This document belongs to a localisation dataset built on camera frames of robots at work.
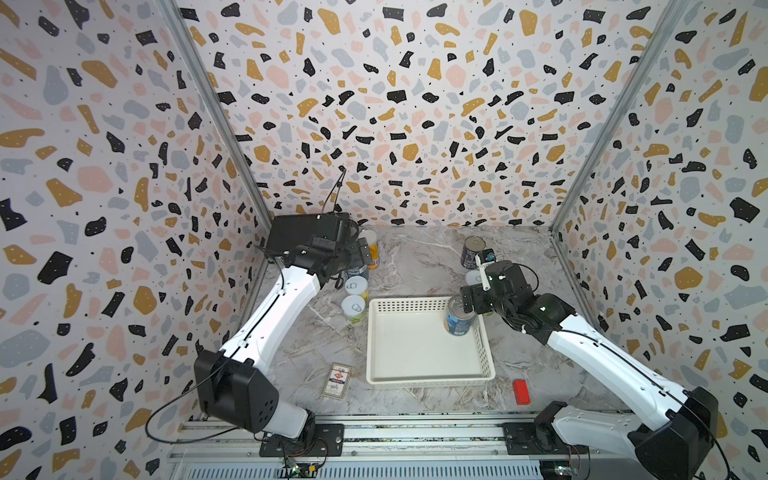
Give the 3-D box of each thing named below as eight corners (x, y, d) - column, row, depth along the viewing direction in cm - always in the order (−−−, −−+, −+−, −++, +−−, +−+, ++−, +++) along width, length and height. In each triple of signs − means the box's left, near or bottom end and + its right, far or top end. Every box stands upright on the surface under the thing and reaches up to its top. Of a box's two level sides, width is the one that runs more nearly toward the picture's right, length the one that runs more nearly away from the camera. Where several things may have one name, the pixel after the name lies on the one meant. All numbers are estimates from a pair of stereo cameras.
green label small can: (342, 323, 96) (339, 314, 92) (345, 303, 101) (342, 294, 97) (365, 323, 96) (363, 314, 92) (367, 304, 101) (365, 294, 97)
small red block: (516, 404, 82) (519, 402, 80) (511, 381, 86) (513, 379, 84) (528, 404, 82) (531, 402, 80) (522, 382, 86) (525, 379, 84)
